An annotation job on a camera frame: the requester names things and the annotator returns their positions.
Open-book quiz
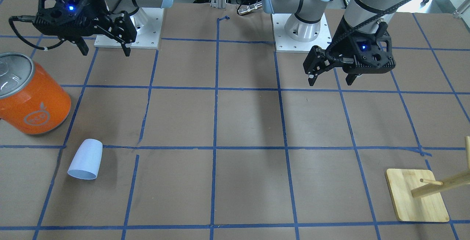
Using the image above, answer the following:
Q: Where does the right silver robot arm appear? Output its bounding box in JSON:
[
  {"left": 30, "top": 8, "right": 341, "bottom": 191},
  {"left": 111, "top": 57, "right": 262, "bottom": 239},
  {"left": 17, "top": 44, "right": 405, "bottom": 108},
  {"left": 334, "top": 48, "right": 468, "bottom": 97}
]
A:
[{"left": 32, "top": 0, "right": 174, "bottom": 56}]

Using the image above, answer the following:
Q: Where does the light blue plastic cup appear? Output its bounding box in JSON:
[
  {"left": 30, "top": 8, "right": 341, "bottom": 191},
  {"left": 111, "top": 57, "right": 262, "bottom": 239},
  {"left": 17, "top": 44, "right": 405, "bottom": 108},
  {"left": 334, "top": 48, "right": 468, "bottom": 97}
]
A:
[{"left": 67, "top": 139, "right": 103, "bottom": 180}]

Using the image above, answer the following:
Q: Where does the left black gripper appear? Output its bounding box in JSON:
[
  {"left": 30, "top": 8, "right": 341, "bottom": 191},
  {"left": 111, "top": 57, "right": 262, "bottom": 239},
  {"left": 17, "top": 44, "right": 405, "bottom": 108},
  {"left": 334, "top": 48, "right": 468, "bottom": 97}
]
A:
[{"left": 303, "top": 27, "right": 396, "bottom": 86}]

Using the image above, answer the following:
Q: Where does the large orange can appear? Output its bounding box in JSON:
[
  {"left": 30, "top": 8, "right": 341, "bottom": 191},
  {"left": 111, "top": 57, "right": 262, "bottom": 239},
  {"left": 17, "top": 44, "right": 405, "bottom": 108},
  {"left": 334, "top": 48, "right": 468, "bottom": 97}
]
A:
[{"left": 0, "top": 52, "right": 72, "bottom": 135}]

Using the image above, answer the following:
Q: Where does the wooden cup rack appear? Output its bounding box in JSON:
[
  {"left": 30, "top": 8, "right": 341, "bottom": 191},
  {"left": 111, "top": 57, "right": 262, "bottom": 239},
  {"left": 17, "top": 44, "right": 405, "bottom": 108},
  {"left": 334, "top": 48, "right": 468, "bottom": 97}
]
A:
[{"left": 383, "top": 136, "right": 469, "bottom": 223}]

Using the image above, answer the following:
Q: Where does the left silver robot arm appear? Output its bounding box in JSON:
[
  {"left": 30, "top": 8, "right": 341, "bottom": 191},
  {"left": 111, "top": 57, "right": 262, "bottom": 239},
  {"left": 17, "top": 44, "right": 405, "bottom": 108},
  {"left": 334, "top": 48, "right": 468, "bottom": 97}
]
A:
[{"left": 261, "top": 0, "right": 408, "bottom": 86}]

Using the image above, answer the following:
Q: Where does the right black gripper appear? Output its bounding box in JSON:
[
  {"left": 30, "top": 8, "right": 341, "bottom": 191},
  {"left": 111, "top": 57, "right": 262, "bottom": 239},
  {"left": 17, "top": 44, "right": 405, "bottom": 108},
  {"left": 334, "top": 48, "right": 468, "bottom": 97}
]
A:
[{"left": 32, "top": 0, "right": 137, "bottom": 57}]

